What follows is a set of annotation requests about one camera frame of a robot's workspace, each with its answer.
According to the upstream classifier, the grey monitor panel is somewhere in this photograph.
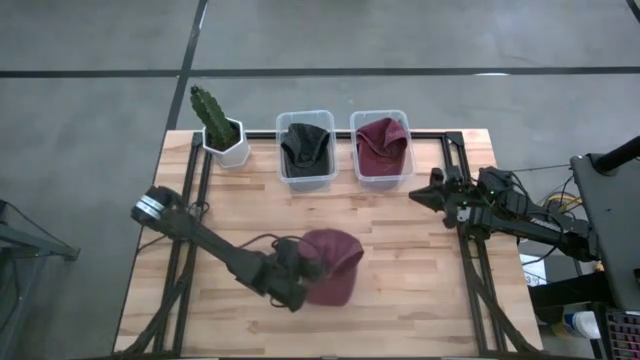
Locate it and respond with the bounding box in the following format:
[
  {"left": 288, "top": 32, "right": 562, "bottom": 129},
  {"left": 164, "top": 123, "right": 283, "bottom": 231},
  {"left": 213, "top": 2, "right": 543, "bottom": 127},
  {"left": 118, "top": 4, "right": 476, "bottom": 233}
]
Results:
[{"left": 570, "top": 152, "right": 640, "bottom": 311}]

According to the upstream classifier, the white plastic bottle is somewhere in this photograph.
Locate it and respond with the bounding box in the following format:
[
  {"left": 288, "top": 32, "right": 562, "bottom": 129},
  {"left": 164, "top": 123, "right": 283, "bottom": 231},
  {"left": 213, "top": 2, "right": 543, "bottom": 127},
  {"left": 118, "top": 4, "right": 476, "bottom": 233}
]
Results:
[{"left": 564, "top": 310, "right": 601, "bottom": 341}]

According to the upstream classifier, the white paper sheet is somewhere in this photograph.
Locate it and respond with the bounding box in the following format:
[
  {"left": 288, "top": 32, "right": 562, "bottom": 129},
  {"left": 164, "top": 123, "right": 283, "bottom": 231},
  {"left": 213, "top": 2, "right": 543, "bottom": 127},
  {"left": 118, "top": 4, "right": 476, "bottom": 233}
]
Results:
[{"left": 519, "top": 253, "right": 549, "bottom": 287}]

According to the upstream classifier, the backlit keyboard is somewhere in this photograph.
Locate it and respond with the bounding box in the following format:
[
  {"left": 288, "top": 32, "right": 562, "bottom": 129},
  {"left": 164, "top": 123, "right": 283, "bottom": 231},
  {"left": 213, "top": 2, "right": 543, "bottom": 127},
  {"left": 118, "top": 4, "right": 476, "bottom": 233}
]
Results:
[{"left": 605, "top": 310, "right": 640, "bottom": 360}]

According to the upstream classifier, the black pole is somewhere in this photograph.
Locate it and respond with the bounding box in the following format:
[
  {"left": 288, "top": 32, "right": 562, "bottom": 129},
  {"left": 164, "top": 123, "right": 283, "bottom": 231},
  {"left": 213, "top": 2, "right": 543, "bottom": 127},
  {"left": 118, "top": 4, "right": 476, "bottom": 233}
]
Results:
[{"left": 594, "top": 135, "right": 640, "bottom": 174}]

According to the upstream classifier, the clear plastic bin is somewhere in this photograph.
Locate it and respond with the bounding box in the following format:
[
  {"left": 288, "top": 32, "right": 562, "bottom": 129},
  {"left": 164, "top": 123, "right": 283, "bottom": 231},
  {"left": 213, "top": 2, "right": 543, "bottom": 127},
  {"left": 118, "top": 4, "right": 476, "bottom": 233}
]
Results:
[
  {"left": 275, "top": 109, "right": 340, "bottom": 192},
  {"left": 349, "top": 109, "right": 416, "bottom": 191}
]

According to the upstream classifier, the black metal table frame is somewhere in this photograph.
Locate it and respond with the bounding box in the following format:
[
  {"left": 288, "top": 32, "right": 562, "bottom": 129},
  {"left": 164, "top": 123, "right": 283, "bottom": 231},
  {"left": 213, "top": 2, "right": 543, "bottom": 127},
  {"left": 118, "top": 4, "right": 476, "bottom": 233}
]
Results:
[{"left": 117, "top": 130, "right": 544, "bottom": 359}]

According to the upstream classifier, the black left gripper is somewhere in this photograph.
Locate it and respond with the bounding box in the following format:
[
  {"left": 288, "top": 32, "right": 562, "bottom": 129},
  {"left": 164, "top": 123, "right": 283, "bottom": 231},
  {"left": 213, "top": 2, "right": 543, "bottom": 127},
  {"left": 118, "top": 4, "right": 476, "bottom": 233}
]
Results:
[{"left": 262, "top": 238, "right": 326, "bottom": 314}]

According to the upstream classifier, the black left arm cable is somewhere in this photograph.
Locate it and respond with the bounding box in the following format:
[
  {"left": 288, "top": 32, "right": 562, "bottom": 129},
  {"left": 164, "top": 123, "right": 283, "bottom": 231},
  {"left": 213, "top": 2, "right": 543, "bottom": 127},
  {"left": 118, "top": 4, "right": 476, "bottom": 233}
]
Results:
[{"left": 238, "top": 232, "right": 282, "bottom": 251}]

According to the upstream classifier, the grey metal cart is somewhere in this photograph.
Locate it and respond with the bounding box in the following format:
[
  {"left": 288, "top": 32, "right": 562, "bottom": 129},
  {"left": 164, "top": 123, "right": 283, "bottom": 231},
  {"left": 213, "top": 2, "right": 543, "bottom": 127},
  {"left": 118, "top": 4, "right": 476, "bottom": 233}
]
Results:
[{"left": 0, "top": 199, "right": 81, "bottom": 360}]

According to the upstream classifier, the maroon cap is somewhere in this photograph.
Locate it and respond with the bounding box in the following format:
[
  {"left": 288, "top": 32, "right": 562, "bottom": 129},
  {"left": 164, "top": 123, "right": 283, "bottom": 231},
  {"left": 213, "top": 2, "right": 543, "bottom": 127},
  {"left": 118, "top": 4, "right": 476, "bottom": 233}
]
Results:
[
  {"left": 298, "top": 228, "right": 365, "bottom": 307},
  {"left": 355, "top": 118, "right": 409, "bottom": 178}
]

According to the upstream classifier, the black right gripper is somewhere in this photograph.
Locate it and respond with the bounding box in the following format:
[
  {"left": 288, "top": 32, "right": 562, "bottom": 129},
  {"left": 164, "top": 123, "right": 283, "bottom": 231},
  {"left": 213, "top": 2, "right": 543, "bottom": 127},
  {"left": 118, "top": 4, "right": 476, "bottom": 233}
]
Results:
[{"left": 408, "top": 167, "right": 481, "bottom": 230}]

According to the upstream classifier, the dark green cap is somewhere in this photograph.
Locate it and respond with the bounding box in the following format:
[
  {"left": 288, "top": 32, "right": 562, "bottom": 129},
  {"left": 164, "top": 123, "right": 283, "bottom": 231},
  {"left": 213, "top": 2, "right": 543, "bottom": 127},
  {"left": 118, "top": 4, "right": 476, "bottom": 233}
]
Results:
[{"left": 280, "top": 123, "right": 333, "bottom": 179}]

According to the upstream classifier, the yellow cable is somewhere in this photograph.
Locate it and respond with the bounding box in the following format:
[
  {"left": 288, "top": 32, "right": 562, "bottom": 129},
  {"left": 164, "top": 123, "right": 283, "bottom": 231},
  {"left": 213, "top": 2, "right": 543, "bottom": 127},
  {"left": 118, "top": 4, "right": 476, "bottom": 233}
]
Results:
[{"left": 547, "top": 193, "right": 584, "bottom": 211}]

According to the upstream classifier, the green cactus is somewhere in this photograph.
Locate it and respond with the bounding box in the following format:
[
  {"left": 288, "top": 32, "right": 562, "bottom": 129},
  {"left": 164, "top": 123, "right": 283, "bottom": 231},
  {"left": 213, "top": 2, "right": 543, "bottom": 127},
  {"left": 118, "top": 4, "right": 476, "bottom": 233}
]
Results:
[{"left": 189, "top": 84, "right": 239, "bottom": 150}]

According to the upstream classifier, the white hexagonal plant pot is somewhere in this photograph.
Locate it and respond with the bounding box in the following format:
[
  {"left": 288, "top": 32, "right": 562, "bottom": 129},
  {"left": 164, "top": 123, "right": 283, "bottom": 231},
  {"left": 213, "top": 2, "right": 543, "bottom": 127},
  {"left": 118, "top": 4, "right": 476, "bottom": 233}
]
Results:
[{"left": 202, "top": 117, "right": 251, "bottom": 170}]

